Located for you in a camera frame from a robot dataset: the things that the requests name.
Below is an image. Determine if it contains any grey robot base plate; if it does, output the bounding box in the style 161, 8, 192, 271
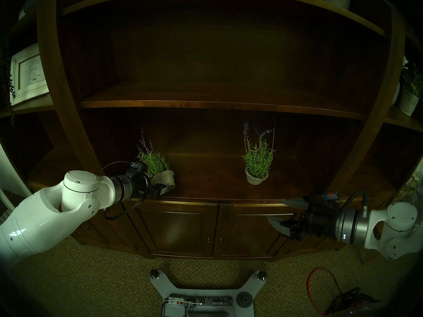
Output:
150, 269, 267, 317

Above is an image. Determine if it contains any red cable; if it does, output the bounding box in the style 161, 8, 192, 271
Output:
307, 268, 374, 317

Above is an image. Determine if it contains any black cable bundle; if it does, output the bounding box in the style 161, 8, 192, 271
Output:
326, 287, 380, 317

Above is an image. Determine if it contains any thin grey camera cable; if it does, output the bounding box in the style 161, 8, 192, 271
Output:
99, 161, 133, 180

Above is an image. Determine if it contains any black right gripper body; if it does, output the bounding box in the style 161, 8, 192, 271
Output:
305, 196, 341, 237

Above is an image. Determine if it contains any dark wooden shelf cabinet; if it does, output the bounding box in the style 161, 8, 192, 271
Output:
0, 0, 423, 262

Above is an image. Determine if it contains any white wooden chair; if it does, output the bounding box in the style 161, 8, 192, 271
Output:
0, 188, 15, 218

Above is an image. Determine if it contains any black braided left wrist cable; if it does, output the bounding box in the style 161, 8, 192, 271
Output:
105, 196, 147, 220

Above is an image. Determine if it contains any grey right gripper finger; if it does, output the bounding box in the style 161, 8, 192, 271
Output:
284, 196, 311, 208
266, 215, 306, 241

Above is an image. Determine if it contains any green plant in white pot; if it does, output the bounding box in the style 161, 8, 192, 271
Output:
397, 60, 423, 117

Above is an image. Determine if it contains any dark hanging plant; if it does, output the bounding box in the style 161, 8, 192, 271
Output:
2, 39, 17, 127

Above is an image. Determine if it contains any white framed certificate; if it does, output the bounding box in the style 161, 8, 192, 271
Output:
11, 44, 50, 106

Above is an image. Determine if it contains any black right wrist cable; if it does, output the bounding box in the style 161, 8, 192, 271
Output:
334, 190, 369, 221

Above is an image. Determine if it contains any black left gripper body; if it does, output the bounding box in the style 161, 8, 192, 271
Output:
132, 171, 158, 198

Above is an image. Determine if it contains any fake lavender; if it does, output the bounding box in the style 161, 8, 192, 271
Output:
243, 120, 276, 185
137, 128, 175, 192

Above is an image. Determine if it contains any grey power strip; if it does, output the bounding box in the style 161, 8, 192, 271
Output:
167, 294, 233, 308

